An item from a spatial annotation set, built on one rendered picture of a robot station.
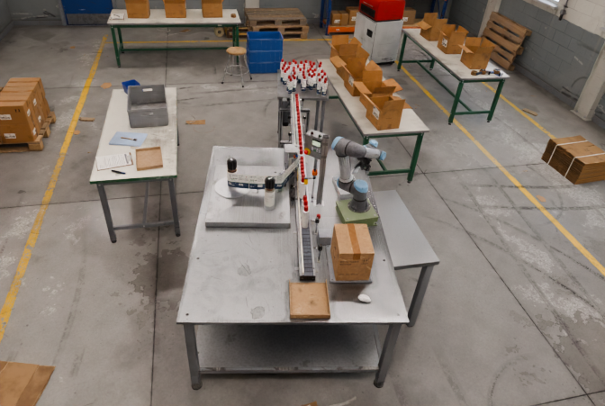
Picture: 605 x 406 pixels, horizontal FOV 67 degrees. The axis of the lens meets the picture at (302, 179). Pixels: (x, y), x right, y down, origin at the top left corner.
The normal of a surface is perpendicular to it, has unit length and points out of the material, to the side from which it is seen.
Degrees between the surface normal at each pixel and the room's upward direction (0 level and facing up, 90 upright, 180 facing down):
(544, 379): 0
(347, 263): 90
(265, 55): 90
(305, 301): 0
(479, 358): 0
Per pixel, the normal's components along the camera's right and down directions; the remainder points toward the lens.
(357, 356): 0.06, -0.82
